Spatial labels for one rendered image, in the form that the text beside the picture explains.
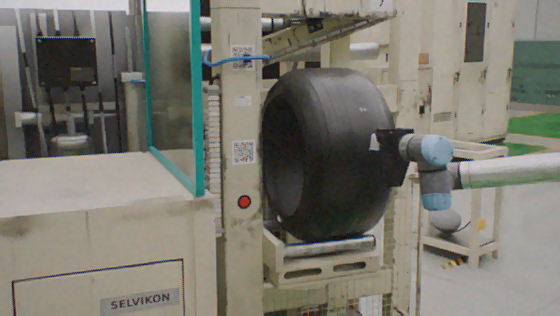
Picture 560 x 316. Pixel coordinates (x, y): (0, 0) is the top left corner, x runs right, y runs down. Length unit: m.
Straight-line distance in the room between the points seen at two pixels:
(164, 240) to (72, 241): 0.17
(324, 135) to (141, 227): 0.81
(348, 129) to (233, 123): 0.35
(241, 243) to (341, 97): 0.56
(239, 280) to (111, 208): 0.95
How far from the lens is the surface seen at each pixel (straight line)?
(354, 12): 2.43
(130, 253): 1.29
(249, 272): 2.13
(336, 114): 1.95
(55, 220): 1.25
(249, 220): 2.08
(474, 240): 4.63
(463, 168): 1.80
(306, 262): 2.10
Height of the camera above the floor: 1.58
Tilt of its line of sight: 11 degrees down
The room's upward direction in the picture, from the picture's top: straight up
